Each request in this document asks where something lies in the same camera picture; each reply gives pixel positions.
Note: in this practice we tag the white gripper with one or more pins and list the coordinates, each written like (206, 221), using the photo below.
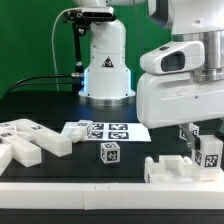
(167, 94)

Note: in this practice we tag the white chair seat part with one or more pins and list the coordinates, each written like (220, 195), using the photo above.
(169, 169)

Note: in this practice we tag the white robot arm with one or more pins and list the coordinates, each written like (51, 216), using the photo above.
(195, 20)

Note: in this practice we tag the white chair part far left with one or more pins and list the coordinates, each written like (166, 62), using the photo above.
(17, 145)

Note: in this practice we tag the white marker cube right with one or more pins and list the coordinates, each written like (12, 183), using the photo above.
(189, 132)

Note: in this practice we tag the white marker cube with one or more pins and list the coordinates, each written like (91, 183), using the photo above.
(110, 152)
(189, 132)

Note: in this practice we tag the white marker cube front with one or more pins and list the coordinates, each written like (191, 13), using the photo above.
(110, 152)

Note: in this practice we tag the white paper marker sheet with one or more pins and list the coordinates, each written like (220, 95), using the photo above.
(134, 132)

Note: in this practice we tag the white front fence bar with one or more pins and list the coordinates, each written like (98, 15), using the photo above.
(111, 196)

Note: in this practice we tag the black camera on stand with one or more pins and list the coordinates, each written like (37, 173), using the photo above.
(81, 19)

